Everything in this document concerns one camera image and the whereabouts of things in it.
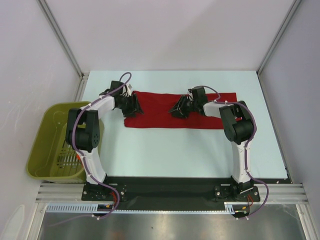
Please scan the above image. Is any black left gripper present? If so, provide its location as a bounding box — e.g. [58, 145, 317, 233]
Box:
[116, 93, 144, 118]

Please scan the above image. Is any red t shirt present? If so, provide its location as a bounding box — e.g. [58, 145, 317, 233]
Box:
[124, 91, 223, 130]

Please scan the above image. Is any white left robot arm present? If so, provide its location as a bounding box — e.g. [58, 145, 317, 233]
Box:
[65, 81, 144, 200]

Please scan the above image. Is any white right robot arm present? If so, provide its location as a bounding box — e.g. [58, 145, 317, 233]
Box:
[168, 85, 257, 201]

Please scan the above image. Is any olive green plastic basket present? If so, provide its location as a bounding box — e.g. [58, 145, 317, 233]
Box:
[26, 101, 103, 183]

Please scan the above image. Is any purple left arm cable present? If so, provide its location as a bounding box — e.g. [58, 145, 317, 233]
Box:
[48, 72, 133, 227]

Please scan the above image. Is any left aluminium corner post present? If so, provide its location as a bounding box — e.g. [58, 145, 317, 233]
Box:
[36, 0, 89, 102]

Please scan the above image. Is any aluminium corner post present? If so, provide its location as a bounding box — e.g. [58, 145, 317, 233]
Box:
[256, 0, 304, 77]
[36, 0, 89, 102]

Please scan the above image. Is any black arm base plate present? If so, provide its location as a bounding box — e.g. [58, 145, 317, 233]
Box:
[81, 176, 261, 209]

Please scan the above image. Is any aluminium front frame rail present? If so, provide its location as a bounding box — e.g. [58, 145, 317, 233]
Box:
[36, 183, 309, 205]

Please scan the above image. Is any white slotted cable duct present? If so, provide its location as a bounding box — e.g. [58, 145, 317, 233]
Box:
[46, 202, 249, 215]

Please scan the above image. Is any right aluminium corner post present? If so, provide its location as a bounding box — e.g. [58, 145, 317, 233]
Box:
[256, 0, 304, 77]

